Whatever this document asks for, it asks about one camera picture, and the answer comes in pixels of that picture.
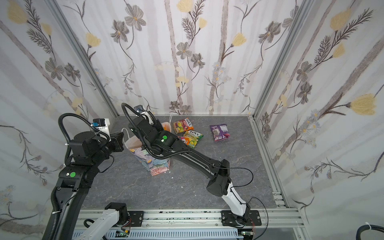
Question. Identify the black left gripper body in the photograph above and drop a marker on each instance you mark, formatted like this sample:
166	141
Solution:
115	146

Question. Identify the white floral paper bag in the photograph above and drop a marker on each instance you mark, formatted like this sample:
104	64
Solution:
151	164

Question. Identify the green Fox's spring tea bag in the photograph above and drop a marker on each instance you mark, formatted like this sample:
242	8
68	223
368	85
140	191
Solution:
191	138

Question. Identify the yellow mango snack bag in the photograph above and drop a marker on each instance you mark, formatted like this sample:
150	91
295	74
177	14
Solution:
167	126

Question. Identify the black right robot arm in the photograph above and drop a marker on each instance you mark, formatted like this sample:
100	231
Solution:
162	144

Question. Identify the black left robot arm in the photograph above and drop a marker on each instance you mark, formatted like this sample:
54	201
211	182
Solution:
85	153

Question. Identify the Fox's candy bag top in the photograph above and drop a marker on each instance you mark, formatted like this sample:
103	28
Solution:
182	126

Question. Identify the purple snack packet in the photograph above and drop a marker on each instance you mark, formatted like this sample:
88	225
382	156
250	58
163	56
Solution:
220	132

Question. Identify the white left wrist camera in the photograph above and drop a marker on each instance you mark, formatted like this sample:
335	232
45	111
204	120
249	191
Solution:
101	128

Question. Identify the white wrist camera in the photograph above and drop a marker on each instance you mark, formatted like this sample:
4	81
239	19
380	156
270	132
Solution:
101	128
146	114

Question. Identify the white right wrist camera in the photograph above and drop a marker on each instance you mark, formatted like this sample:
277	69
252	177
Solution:
146	114

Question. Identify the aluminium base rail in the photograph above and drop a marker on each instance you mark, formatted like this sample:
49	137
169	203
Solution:
277	223

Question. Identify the white perforated cable duct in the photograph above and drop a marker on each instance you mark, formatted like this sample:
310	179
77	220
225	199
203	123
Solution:
174	234

